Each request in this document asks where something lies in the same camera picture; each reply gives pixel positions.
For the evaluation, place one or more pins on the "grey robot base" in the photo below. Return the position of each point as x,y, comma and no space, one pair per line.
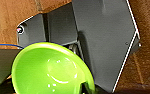
104,36

